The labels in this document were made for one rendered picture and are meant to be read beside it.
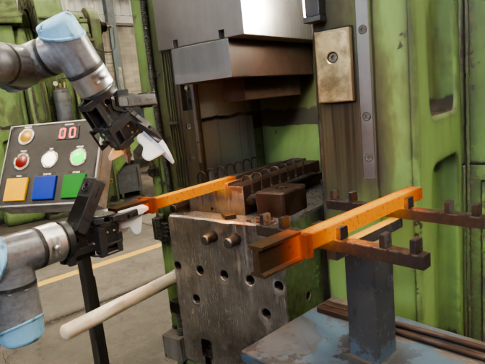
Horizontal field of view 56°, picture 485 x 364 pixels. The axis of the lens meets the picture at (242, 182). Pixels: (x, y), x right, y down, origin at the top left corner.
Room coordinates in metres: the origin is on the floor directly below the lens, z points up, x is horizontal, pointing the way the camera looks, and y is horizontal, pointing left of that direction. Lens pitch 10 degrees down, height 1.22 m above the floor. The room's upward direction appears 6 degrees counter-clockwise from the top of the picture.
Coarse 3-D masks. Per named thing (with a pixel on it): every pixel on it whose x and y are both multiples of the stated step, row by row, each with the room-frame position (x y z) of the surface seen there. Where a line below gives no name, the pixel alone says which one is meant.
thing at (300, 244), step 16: (400, 192) 0.86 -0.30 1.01; (416, 192) 0.86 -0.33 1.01; (368, 208) 0.76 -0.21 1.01; (384, 208) 0.78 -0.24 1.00; (400, 208) 0.82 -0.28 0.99; (320, 224) 0.70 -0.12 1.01; (336, 224) 0.69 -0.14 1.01; (352, 224) 0.71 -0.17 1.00; (272, 240) 0.60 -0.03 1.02; (288, 240) 0.62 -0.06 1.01; (304, 240) 0.63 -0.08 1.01; (320, 240) 0.66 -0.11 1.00; (256, 256) 0.58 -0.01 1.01; (272, 256) 0.60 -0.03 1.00; (288, 256) 0.62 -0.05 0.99; (304, 256) 0.63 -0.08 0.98; (256, 272) 0.59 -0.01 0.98; (272, 272) 0.59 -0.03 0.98
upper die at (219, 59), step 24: (192, 48) 1.24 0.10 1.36; (216, 48) 1.19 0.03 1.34; (240, 48) 1.21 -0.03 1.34; (264, 48) 1.29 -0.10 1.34; (288, 48) 1.39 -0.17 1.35; (192, 72) 1.25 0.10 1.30; (216, 72) 1.20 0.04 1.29; (240, 72) 1.20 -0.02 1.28; (264, 72) 1.28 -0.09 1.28; (288, 72) 1.38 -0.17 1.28; (312, 72) 1.49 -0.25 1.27
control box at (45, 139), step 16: (16, 128) 1.52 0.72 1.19; (32, 128) 1.50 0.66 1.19; (48, 128) 1.49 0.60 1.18; (80, 128) 1.46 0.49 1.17; (16, 144) 1.49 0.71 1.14; (32, 144) 1.47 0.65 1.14; (48, 144) 1.46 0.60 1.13; (64, 144) 1.44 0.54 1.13; (80, 144) 1.43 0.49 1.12; (96, 144) 1.41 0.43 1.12; (32, 160) 1.44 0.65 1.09; (64, 160) 1.41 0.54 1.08; (96, 160) 1.39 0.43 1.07; (16, 176) 1.43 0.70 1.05; (32, 176) 1.42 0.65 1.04; (96, 176) 1.36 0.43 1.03; (0, 192) 1.42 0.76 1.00; (0, 208) 1.40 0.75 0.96; (16, 208) 1.39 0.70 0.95; (32, 208) 1.39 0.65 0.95; (48, 208) 1.38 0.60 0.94; (64, 208) 1.38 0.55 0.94
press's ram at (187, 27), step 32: (160, 0) 1.30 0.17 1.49; (192, 0) 1.23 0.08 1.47; (224, 0) 1.17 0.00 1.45; (256, 0) 1.19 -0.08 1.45; (288, 0) 1.31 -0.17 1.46; (160, 32) 1.31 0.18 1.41; (192, 32) 1.24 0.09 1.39; (224, 32) 1.17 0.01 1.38; (256, 32) 1.18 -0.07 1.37; (288, 32) 1.30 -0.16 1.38
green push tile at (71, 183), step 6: (72, 174) 1.38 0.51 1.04; (78, 174) 1.37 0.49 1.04; (84, 174) 1.36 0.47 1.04; (66, 180) 1.37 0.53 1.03; (72, 180) 1.37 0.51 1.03; (78, 180) 1.36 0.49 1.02; (66, 186) 1.36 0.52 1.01; (72, 186) 1.35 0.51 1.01; (78, 186) 1.35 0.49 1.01; (66, 192) 1.35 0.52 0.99; (72, 192) 1.34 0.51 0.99; (66, 198) 1.34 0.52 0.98; (72, 198) 1.34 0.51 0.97
